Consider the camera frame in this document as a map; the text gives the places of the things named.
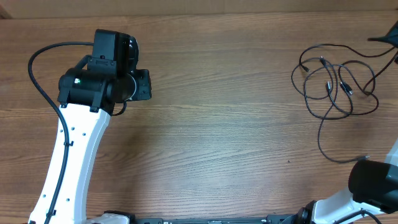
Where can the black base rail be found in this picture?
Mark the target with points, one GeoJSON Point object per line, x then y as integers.
{"type": "Point", "coordinates": [214, 220]}

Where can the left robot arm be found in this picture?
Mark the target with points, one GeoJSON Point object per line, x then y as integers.
{"type": "Point", "coordinates": [87, 95]}

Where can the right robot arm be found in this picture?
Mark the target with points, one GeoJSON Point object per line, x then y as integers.
{"type": "Point", "coordinates": [372, 185]}

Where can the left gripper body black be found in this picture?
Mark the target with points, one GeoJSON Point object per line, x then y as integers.
{"type": "Point", "coordinates": [143, 88]}

